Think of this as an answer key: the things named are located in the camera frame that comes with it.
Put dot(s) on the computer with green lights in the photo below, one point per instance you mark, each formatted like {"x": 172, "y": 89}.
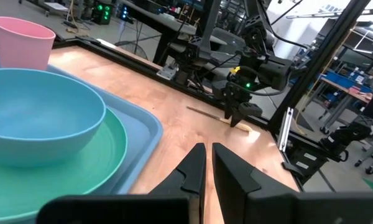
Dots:
{"x": 102, "y": 11}

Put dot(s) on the computer with blue lights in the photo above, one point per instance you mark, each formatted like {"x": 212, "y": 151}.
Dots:
{"x": 127, "y": 12}

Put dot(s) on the black frame clamp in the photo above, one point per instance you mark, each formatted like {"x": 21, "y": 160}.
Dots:
{"x": 293, "y": 169}

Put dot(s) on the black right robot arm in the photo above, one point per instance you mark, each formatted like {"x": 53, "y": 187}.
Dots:
{"x": 267, "y": 70}

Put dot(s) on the light blue plastic tray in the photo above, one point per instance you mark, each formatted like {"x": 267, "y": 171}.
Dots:
{"x": 140, "y": 133}

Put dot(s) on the yellow tape tag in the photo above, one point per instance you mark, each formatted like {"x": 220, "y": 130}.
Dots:
{"x": 234, "y": 70}

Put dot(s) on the pink plastic cup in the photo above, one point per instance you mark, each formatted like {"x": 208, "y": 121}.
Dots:
{"x": 21, "y": 43}

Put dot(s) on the wooden workbench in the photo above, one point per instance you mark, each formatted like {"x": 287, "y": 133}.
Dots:
{"x": 345, "y": 87}

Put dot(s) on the green plastic plate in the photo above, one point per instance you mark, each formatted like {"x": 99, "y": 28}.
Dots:
{"x": 90, "y": 174}

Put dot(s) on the blue plastic bowl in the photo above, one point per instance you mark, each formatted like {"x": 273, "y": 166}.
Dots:
{"x": 40, "y": 118}

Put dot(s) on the silver aluminium bar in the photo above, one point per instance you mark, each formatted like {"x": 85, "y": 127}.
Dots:
{"x": 286, "y": 130}

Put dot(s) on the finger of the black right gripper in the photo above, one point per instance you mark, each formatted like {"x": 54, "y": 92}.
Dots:
{"x": 228, "y": 109}
{"x": 237, "y": 116}

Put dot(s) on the black aluminium table frame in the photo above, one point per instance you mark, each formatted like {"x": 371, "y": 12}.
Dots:
{"x": 323, "y": 56}

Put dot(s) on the grey office chair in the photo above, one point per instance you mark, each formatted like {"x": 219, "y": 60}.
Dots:
{"x": 370, "y": 155}

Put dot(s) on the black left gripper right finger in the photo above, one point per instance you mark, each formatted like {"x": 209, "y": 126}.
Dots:
{"x": 283, "y": 208}

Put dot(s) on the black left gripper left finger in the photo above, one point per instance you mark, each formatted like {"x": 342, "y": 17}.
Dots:
{"x": 143, "y": 208}

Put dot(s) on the dark desk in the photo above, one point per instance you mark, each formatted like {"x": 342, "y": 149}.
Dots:
{"x": 174, "y": 25}

